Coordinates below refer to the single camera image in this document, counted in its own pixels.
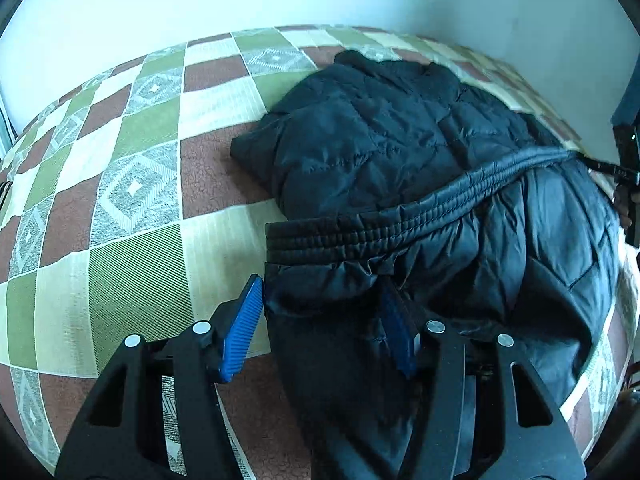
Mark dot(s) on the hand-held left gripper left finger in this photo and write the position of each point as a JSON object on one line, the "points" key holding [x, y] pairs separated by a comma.
{"points": [[244, 327]]}

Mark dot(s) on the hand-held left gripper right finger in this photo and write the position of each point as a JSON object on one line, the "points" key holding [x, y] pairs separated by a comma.
{"points": [[398, 332]]}

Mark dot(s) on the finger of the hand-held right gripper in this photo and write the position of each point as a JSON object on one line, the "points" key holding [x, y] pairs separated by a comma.
{"points": [[612, 169]]}

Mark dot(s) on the black quilted jacket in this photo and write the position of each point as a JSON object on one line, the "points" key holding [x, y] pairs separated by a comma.
{"points": [[425, 160]]}

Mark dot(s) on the blue curtain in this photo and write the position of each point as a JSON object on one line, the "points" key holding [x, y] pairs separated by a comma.
{"points": [[629, 102]]}

